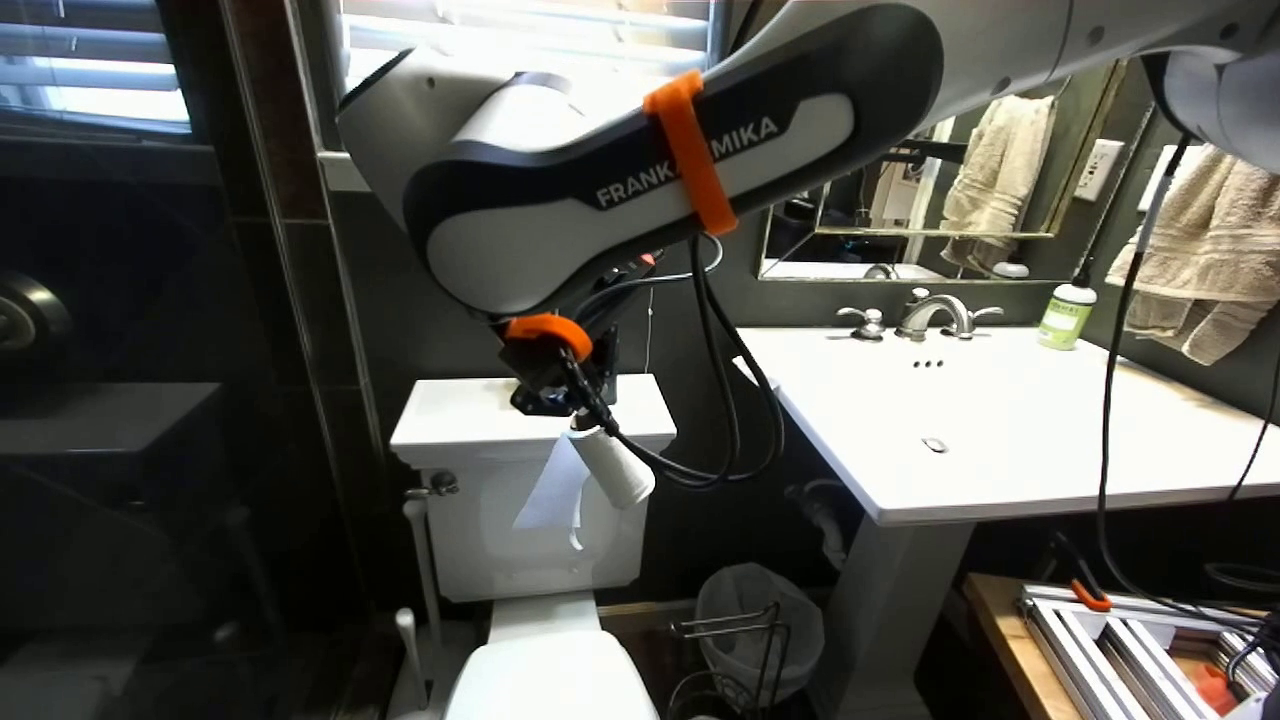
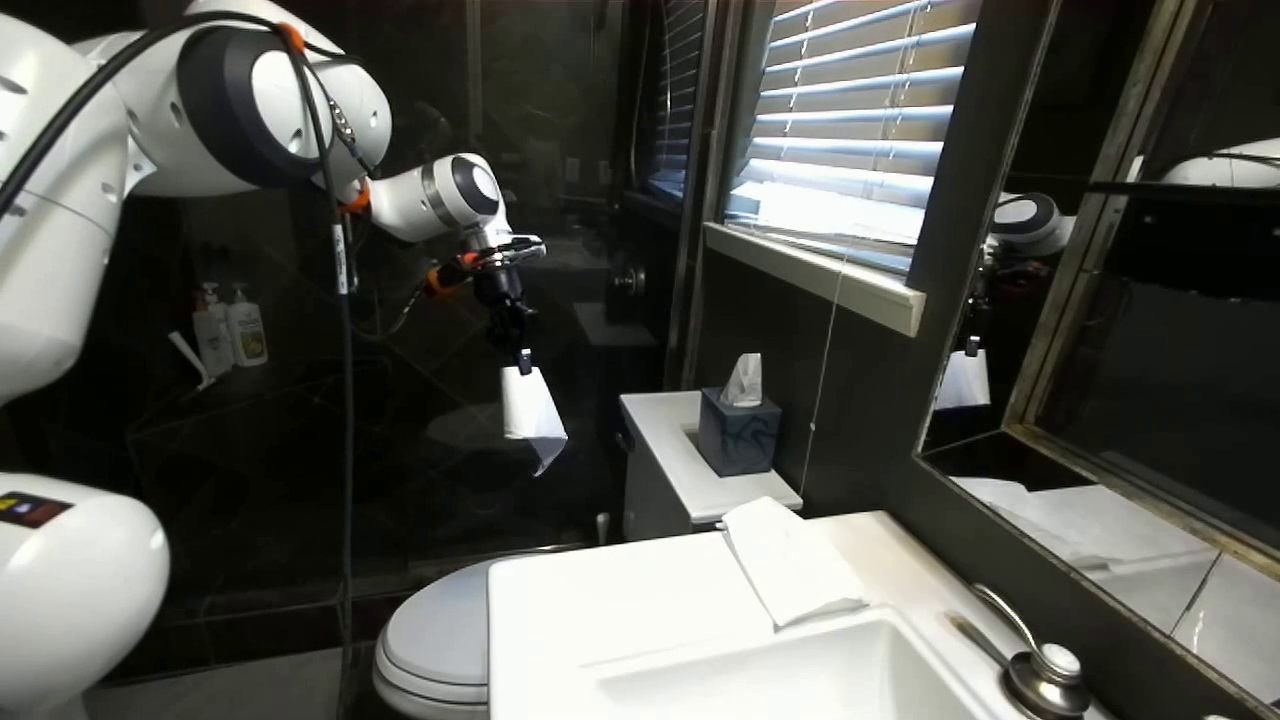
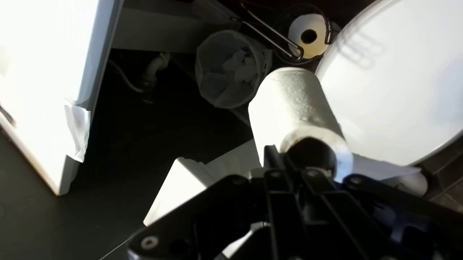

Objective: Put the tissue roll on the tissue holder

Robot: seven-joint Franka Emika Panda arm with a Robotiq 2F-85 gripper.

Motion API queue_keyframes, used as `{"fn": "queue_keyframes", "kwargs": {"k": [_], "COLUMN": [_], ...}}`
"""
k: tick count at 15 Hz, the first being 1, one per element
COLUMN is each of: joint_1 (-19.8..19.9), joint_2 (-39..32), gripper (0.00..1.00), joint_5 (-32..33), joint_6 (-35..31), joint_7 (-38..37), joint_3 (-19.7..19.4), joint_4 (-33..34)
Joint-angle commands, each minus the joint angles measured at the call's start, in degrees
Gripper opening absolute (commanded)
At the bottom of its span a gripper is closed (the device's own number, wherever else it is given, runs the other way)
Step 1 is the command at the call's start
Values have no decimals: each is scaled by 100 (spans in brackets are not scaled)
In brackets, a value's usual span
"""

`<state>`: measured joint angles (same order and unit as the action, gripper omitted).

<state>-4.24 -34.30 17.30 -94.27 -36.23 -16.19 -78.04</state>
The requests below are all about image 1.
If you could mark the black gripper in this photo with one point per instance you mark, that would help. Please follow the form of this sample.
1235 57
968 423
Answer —
566 380

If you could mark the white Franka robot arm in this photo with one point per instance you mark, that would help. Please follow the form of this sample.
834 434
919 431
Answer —
561 213

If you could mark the black metal tissue holder stand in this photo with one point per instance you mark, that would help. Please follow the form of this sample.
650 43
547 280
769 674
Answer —
724 620

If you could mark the chrome flush lever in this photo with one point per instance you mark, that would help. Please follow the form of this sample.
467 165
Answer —
445 480

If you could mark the white toilet tank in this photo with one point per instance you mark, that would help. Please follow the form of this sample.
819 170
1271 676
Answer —
483 534

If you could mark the white water supply line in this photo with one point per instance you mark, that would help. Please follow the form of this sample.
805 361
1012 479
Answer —
427 585

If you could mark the trash can with plastic bag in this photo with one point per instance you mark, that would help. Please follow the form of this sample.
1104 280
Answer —
786 613

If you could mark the chrome faucet spout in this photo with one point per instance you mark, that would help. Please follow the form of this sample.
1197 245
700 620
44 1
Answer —
920 319

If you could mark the white window sill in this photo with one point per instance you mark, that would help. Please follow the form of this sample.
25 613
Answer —
342 170

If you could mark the white window blinds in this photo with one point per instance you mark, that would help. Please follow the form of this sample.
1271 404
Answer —
92 66
532 26

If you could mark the wooden box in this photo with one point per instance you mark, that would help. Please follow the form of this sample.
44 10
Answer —
1007 652

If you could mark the green soap bottle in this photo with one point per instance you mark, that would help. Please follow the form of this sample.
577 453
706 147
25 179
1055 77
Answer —
1067 320

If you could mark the orange clamp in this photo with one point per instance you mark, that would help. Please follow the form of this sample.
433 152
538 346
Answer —
1088 596

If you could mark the black round knob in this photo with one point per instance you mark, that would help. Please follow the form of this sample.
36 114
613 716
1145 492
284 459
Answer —
25 324

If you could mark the beige hanging towel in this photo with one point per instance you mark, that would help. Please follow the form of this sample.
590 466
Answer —
1202 265

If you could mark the small red object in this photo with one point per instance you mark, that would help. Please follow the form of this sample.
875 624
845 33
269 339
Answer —
1209 683

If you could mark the wall mirror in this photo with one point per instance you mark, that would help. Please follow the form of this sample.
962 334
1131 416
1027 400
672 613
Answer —
854 227

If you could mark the white pedestal sink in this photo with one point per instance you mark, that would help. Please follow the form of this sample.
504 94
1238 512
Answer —
1012 426

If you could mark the aluminium frame rails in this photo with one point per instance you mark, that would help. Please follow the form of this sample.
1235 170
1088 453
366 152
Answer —
1067 645

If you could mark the white wall outlet plate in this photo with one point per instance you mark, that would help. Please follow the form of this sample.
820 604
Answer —
1160 172

